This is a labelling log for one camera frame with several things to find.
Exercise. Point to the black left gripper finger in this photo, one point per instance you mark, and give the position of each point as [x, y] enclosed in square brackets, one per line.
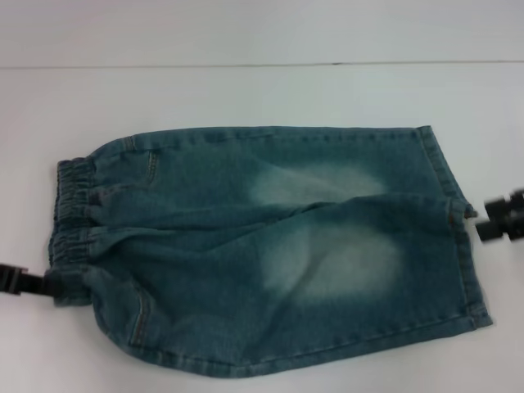
[20, 280]

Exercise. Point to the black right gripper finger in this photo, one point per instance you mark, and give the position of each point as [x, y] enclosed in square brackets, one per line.
[491, 231]
[499, 206]

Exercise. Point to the blue denim shorts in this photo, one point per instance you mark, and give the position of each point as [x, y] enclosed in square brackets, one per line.
[245, 254]

